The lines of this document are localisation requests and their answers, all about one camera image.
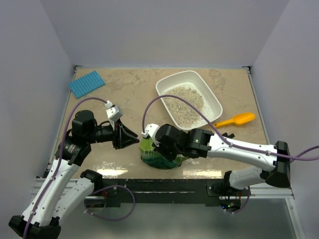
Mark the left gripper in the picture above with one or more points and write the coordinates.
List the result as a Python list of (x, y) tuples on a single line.
[(118, 139)]

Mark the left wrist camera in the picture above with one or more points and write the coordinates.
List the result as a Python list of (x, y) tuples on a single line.
[(114, 113)]

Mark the blue studded plate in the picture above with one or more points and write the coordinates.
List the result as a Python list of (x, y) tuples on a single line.
[(86, 84)]

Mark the yellow plastic scoop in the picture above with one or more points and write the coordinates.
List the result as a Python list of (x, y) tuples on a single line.
[(237, 120)]

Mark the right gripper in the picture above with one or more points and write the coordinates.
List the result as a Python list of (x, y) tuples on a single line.
[(160, 150)]

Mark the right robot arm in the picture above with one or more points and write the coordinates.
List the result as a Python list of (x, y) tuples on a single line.
[(267, 163)]

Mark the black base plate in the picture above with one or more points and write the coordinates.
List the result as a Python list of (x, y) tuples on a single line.
[(207, 192)]

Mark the black bag clip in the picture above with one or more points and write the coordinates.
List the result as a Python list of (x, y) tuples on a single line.
[(226, 135)]

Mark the white litter box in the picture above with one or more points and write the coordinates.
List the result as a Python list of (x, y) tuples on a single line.
[(190, 86)]

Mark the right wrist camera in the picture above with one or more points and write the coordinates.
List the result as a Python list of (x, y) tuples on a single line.
[(150, 132)]

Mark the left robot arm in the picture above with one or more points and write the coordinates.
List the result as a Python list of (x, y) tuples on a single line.
[(43, 217)]

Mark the grey cat litter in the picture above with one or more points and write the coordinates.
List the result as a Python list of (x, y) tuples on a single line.
[(184, 115)]

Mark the green litter bag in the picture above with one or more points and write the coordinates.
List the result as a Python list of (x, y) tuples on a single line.
[(154, 159)]

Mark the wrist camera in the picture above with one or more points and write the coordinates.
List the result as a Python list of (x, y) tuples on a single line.
[(114, 113), (150, 132)]

